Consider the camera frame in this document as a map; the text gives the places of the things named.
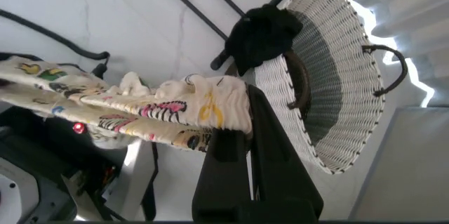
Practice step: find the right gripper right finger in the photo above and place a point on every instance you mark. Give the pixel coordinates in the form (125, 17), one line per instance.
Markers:
(280, 175)

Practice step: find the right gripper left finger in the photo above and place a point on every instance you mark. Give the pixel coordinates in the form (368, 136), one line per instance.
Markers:
(224, 182)

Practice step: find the cream printed garment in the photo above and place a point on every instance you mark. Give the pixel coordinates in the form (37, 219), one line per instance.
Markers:
(147, 111)

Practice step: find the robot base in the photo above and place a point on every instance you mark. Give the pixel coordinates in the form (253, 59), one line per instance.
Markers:
(42, 168)

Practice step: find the white laundry basket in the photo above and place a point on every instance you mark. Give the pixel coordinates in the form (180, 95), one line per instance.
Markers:
(350, 94)

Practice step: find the black clothes rack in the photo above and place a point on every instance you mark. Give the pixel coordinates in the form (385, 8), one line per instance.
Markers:
(196, 10)

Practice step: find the black garment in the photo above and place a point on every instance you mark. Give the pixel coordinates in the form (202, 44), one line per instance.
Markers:
(259, 38)

